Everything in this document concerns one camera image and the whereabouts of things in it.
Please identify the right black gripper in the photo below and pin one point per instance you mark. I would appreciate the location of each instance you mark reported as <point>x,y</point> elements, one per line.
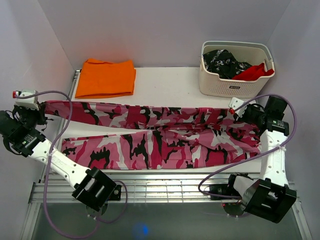
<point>243,118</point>

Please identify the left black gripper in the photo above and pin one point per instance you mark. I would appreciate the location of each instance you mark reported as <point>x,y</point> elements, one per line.
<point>39,113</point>

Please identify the pink camouflage trousers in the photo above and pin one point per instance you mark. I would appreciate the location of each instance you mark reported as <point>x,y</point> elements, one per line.
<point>158,138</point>

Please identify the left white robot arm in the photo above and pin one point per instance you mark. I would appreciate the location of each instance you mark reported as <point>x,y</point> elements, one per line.
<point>91,186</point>

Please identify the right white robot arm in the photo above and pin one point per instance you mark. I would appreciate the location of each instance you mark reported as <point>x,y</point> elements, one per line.
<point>268,197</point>

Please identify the red trousers in basket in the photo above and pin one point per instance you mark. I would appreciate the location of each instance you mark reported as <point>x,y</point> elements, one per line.
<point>253,73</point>

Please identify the black white patterned trousers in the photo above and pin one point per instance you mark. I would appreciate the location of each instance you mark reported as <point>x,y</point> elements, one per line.
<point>223,63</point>

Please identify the folded orange trousers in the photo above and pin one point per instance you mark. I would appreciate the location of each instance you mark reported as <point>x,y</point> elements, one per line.
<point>101,79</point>

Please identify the cream plastic laundry basket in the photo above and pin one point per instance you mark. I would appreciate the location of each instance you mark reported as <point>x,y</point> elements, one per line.
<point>253,53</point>

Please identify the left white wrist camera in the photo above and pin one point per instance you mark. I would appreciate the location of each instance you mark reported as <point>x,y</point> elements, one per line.
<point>26,98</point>

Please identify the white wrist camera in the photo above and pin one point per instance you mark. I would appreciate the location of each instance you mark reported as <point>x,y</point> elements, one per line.
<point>237,107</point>
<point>26,98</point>

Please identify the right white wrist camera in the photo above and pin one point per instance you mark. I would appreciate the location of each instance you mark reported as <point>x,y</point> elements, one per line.
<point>237,107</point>

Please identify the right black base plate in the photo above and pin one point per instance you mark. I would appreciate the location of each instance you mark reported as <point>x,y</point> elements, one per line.
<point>223,191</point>

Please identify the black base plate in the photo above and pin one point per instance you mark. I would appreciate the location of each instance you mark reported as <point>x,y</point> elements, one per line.
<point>116,194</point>
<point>223,191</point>

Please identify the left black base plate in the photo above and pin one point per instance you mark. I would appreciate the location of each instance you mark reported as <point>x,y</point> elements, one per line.
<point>116,194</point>

